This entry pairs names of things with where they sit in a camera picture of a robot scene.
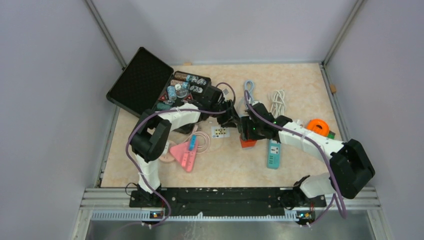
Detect black poker chip case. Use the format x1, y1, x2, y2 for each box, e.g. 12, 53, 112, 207
106, 47, 212, 118

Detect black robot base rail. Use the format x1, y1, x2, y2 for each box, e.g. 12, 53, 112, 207
129, 187, 327, 217

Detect pink triangular power strip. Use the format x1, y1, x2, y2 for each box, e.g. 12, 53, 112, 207
170, 140, 199, 173

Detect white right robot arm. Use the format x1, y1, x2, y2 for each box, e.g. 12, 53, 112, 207
247, 101, 376, 206

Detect pink round plug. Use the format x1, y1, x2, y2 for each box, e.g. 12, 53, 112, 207
158, 140, 176, 163

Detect white coiled cable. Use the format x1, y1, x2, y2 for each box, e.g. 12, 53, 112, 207
269, 89, 286, 118

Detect orange ring toy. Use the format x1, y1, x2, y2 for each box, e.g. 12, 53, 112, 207
306, 118, 330, 137

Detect teal power strip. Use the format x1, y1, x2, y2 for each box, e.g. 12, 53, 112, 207
266, 139, 282, 170

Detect blue small block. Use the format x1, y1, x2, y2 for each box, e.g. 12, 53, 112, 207
188, 134, 197, 151

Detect light blue coiled cable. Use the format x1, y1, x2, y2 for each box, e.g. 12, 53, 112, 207
243, 80, 256, 107

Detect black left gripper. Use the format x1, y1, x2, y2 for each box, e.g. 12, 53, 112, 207
210, 100, 241, 128

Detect white tiger cube socket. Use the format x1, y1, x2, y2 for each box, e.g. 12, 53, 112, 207
293, 119, 304, 127

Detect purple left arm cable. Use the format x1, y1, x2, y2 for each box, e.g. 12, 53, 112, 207
125, 82, 237, 228

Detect red cube socket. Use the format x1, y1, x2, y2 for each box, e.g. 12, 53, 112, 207
239, 138, 257, 149

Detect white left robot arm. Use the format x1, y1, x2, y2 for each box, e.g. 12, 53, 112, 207
125, 86, 236, 207

